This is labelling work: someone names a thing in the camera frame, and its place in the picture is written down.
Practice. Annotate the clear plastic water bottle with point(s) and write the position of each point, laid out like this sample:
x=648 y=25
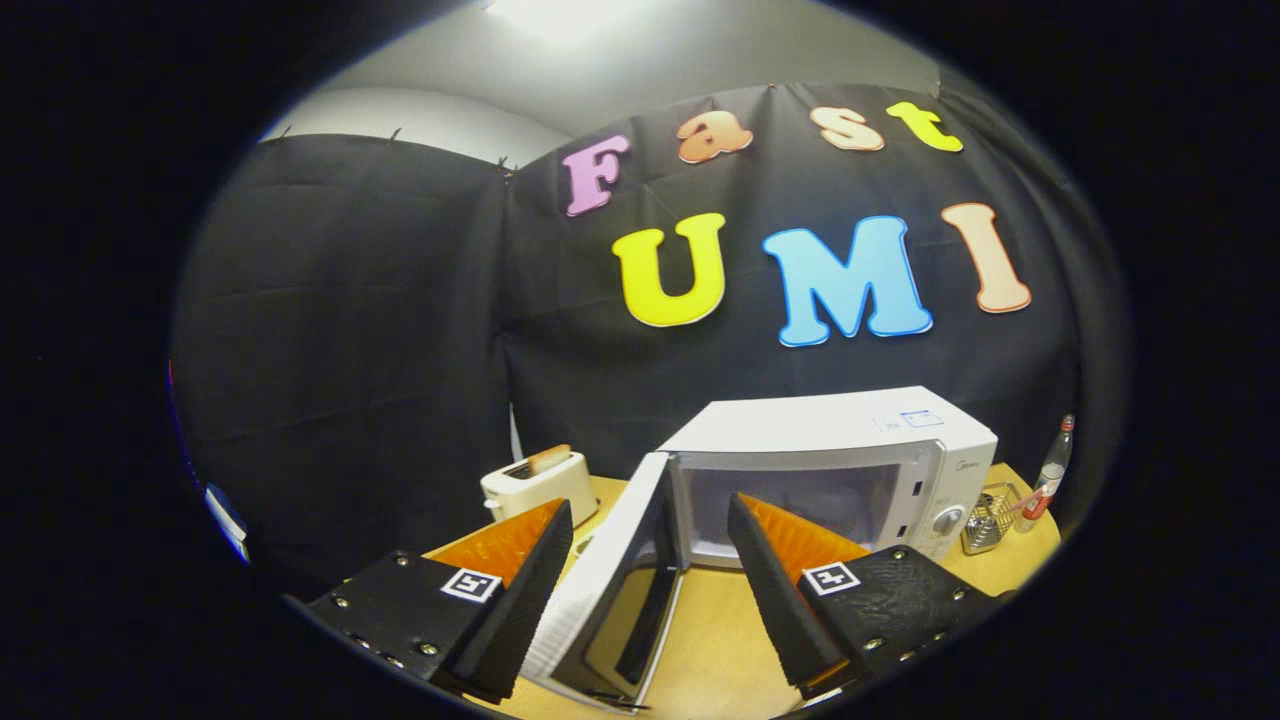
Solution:
x=1045 y=490

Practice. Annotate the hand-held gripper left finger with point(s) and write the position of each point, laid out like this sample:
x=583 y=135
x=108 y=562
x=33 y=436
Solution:
x=525 y=600

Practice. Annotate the toast slice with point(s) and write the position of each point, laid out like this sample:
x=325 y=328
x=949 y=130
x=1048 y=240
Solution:
x=550 y=459

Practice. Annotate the cream toaster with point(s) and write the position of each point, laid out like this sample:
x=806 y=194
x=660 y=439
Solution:
x=545 y=490

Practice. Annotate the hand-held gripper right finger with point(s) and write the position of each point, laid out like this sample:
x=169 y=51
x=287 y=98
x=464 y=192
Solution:
x=780 y=600

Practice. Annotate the white toaster oven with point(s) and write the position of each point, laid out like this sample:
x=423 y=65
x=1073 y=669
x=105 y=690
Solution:
x=830 y=430

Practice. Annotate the striped paper straw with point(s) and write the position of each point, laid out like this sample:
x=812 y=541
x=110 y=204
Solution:
x=1025 y=505

